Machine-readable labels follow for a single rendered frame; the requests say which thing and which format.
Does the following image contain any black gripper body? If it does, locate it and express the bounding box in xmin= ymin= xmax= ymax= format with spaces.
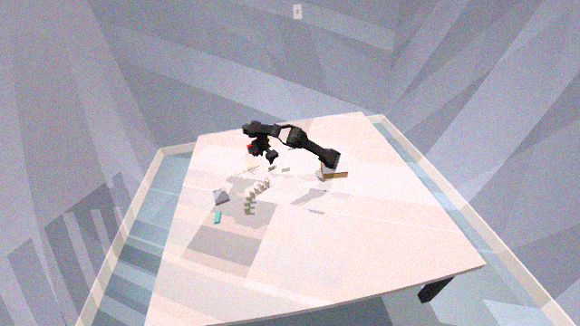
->
xmin=251 ymin=138 xmax=279 ymax=161

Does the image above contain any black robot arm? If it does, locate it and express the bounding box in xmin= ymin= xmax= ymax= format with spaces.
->
xmin=241 ymin=120 xmax=342 ymax=169

